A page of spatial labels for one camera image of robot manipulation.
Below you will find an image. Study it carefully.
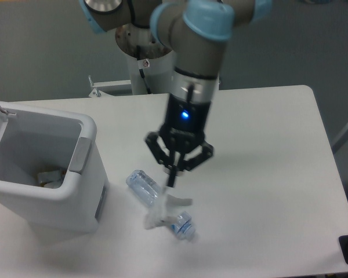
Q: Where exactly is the clear plastic wrapper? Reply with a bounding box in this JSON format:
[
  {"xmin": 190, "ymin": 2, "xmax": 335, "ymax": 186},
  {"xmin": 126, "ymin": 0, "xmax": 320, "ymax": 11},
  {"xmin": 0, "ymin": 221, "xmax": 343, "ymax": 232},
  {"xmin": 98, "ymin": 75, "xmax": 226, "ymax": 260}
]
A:
[{"xmin": 143, "ymin": 186, "xmax": 193, "ymax": 230}]

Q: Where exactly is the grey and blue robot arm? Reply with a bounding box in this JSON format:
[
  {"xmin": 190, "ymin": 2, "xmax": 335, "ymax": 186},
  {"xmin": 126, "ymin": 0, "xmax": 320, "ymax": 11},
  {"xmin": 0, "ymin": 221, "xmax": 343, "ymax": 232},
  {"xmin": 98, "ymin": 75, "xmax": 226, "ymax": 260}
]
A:
[{"xmin": 79, "ymin": 1, "xmax": 272, "ymax": 187}]

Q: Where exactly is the white open trash can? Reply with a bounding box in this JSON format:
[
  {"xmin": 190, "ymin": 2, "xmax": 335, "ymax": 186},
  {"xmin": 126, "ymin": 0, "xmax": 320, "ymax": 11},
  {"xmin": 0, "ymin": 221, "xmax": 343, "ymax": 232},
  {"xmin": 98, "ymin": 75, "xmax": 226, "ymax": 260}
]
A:
[{"xmin": 0, "ymin": 102, "xmax": 109, "ymax": 232}]

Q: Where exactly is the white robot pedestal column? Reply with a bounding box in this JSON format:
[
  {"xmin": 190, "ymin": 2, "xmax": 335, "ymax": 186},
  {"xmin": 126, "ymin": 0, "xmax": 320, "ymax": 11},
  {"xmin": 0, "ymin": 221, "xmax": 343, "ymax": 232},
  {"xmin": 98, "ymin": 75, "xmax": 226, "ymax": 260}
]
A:
[{"xmin": 115, "ymin": 24, "xmax": 175, "ymax": 86}]

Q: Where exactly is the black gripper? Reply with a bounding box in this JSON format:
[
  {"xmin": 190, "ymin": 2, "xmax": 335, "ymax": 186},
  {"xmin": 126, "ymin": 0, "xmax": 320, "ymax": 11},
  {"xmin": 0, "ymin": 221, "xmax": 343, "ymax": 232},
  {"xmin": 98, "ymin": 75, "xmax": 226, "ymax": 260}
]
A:
[{"xmin": 144, "ymin": 94, "xmax": 214, "ymax": 188}]

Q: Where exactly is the white pedestal base frame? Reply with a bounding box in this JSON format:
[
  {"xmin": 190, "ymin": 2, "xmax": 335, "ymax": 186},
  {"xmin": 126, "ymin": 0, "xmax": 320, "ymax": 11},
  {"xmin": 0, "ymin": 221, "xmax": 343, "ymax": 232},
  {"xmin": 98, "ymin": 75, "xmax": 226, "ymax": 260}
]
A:
[{"xmin": 88, "ymin": 75, "xmax": 221, "ymax": 98}]

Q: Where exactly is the black cable on pedestal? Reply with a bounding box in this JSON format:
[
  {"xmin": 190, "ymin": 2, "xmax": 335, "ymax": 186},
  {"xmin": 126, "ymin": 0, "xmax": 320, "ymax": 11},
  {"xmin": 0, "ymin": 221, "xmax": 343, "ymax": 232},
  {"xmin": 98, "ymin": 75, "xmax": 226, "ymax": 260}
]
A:
[{"xmin": 136, "ymin": 45, "xmax": 152, "ymax": 95}]

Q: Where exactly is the crushed clear plastic bottle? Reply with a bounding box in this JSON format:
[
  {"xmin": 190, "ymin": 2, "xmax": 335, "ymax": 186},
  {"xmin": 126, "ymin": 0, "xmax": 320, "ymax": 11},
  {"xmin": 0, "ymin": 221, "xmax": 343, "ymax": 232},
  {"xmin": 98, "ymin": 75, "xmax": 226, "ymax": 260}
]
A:
[{"xmin": 126, "ymin": 170, "xmax": 196, "ymax": 241}]

